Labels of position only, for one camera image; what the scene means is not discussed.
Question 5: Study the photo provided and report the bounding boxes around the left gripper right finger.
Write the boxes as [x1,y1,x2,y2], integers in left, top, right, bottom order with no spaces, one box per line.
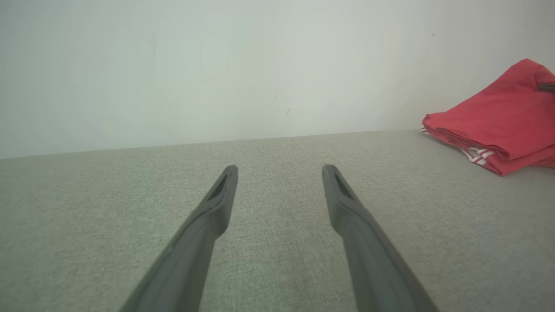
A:
[322,164,441,312]

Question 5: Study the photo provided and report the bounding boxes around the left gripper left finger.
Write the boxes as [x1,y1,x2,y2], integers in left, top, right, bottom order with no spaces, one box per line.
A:
[119,165,239,312]

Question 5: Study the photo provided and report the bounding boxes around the red Bulls 23 shorts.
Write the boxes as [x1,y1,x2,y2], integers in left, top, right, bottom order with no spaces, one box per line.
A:
[462,145,555,177]

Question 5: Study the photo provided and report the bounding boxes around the red and white jersey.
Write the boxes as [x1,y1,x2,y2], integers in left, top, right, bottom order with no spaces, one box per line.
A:
[422,58,555,162]

